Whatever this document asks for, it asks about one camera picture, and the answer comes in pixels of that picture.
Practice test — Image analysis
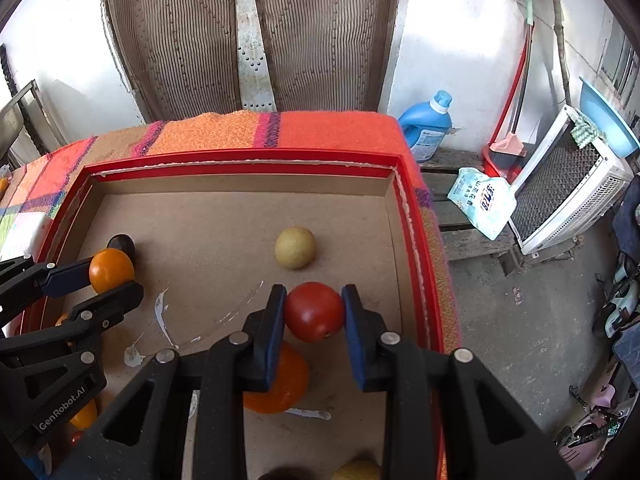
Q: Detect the blue detergent bottle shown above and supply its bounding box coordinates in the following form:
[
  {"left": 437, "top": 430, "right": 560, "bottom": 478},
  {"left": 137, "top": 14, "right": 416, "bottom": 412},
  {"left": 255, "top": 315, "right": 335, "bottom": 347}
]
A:
[{"left": 397, "top": 90, "right": 453, "bottom": 163}]

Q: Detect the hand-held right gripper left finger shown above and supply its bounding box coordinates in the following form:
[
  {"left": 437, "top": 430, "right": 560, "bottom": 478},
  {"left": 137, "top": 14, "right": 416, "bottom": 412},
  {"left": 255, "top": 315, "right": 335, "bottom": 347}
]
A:
[{"left": 50, "top": 284, "right": 288, "bottom": 480}]

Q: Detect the pale green scooter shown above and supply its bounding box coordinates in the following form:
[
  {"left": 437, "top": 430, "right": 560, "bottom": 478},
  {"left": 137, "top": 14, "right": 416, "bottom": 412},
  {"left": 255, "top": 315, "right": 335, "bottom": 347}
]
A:
[{"left": 592, "top": 252, "right": 640, "bottom": 341}]

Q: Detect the white air cooler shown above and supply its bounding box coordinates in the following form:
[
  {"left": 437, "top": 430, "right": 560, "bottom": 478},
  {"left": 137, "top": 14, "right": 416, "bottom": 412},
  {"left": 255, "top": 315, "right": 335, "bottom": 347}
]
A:
[{"left": 510, "top": 105, "right": 636, "bottom": 256}]

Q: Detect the large red tomato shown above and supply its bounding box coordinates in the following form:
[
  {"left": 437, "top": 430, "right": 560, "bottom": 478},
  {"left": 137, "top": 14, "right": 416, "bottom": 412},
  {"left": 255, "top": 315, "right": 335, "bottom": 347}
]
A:
[{"left": 284, "top": 281, "right": 347, "bottom": 343}]

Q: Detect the pink scooter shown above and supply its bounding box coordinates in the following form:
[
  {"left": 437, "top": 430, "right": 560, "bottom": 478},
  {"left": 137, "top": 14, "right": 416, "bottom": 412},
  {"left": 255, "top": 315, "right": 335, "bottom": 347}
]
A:
[{"left": 552, "top": 360, "right": 640, "bottom": 471}]

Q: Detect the white washing powder bag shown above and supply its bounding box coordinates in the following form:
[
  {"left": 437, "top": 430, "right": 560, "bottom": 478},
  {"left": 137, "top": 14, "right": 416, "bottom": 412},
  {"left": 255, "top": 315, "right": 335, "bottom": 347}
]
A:
[{"left": 446, "top": 166, "right": 518, "bottom": 241}]

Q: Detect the pale wooden pole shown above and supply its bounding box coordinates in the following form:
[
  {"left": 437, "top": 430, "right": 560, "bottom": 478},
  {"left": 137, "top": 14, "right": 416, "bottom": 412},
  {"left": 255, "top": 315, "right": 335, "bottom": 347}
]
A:
[{"left": 550, "top": 0, "right": 574, "bottom": 108}]

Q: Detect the colourful checked blanket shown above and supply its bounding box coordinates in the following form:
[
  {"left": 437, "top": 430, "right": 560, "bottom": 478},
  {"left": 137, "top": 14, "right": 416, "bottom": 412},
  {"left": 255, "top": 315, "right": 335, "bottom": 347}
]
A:
[{"left": 0, "top": 110, "right": 463, "bottom": 361}]

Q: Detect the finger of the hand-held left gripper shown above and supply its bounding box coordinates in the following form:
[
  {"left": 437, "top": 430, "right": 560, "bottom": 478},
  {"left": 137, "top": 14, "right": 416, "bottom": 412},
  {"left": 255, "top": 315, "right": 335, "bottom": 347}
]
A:
[
  {"left": 0, "top": 255, "right": 96, "bottom": 328},
  {"left": 0, "top": 281, "right": 145, "bottom": 377}
]

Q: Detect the red cardboard box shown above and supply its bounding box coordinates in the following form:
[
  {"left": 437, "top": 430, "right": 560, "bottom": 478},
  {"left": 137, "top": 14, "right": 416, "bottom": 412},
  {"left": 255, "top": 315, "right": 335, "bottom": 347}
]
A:
[{"left": 2, "top": 155, "right": 448, "bottom": 480}]

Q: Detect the wooden pallet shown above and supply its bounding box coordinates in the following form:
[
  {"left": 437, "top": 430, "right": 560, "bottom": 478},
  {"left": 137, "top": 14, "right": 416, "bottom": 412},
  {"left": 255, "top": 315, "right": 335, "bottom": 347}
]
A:
[{"left": 420, "top": 147, "right": 526, "bottom": 276}]

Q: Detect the large orange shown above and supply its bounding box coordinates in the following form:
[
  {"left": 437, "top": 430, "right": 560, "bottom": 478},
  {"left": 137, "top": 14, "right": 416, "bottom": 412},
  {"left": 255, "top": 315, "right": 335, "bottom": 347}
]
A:
[
  {"left": 69, "top": 400, "right": 99, "bottom": 430},
  {"left": 242, "top": 342, "right": 311, "bottom": 415}
]

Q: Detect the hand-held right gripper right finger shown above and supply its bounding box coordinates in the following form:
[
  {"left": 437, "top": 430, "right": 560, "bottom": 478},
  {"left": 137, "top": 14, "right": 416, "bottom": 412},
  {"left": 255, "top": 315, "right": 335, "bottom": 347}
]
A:
[{"left": 340, "top": 284, "right": 576, "bottom": 480}]

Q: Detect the black corrugated hose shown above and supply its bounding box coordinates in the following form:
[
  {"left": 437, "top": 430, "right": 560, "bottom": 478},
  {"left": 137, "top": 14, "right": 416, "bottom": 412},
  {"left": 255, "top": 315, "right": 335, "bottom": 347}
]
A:
[{"left": 0, "top": 42, "right": 13, "bottom": 96}]

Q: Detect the red long-handled dustpan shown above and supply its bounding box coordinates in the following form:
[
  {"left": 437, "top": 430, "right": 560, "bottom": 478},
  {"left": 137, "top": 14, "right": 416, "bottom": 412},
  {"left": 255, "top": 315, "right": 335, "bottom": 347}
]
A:
[{"left": 482, "top": 0, "right": 536, "bottom": 186}]

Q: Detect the dark purple plum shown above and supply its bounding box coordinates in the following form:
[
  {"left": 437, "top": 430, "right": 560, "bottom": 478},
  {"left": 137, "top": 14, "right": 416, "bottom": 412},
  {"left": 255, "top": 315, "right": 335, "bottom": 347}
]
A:
[
  {"left": 260, "top": 466, "right": 313, "bottom": 480},
  {"left": 107, "top": 234, "right": 137, "bottom": 263}
]

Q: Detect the blue plastic basin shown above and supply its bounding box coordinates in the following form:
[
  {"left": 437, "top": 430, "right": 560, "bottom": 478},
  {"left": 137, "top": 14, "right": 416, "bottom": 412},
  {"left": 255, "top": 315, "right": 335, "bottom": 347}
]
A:
[{"left": 579, "top": 76, "right": 640, "bottom": 158}]

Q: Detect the tan round fruit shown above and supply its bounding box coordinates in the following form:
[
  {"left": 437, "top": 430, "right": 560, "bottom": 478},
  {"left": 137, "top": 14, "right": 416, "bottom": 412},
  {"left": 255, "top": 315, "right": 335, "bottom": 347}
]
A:
[
  {"left": 274, "top": 226, "right": 317, "bottom": 271},
  {"left": 331, "top": 457, "right": 383, "bottom": 480}
]

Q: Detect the white tissue pack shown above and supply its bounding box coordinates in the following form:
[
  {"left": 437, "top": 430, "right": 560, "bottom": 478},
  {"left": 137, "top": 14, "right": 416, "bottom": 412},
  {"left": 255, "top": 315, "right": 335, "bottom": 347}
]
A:
[{"left": 0, "top": 212, "right": 53, "bottom": 261}]

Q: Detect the stainless steel sink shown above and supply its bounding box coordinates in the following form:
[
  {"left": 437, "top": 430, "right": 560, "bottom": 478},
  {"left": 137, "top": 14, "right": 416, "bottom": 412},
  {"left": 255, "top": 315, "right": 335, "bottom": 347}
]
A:
[{"left": 0, "top": 80, "right": 66, "bottom": 161}]

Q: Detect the green checked cloth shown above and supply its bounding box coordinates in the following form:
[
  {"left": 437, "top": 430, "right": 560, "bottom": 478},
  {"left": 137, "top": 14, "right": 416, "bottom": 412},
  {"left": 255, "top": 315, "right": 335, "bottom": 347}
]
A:
[{"left": 567, "top": 115, "right": 606, "bottom": 149}]

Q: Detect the window with white bars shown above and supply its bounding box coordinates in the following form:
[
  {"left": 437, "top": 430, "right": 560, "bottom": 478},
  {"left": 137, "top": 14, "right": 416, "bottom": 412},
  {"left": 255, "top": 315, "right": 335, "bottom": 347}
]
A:
[{"left": 600, "top": 25, "right": 640, "bottom": 106}]

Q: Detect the brown ribbed double door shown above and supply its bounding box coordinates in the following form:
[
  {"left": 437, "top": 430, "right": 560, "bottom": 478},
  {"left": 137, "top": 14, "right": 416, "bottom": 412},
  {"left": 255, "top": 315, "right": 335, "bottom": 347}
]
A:
[{"left": 97, "top": 0, "right": 403, "bottom": 121}]

